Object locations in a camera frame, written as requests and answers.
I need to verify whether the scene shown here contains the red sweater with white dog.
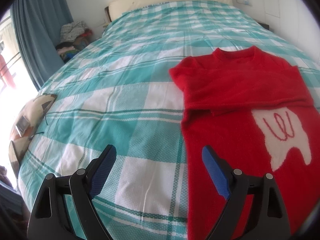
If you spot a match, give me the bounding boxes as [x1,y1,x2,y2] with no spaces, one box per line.
[169,46,319,239]

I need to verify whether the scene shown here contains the pile of clothes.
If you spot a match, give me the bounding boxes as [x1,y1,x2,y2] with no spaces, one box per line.
[55,21,93,63]

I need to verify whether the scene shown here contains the small device on pillow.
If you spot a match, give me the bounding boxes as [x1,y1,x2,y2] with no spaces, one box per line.
[15,115,30,137]

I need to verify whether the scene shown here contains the patterned cream pillow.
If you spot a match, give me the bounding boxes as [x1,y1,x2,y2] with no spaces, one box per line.
[9,94,57,177]

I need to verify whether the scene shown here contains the teal plaid bedspread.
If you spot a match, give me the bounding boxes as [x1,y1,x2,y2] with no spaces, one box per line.
[18,1,319,239]

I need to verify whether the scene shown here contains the white wardrobe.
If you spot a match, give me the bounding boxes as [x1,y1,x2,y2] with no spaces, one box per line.
[264,0,320,63]

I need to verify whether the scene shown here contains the teal curtain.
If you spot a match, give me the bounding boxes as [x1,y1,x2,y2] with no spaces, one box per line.
[10,0,73,90]

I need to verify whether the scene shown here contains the white wall socket panel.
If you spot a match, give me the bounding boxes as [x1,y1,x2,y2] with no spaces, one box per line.
[236,0,252,6]

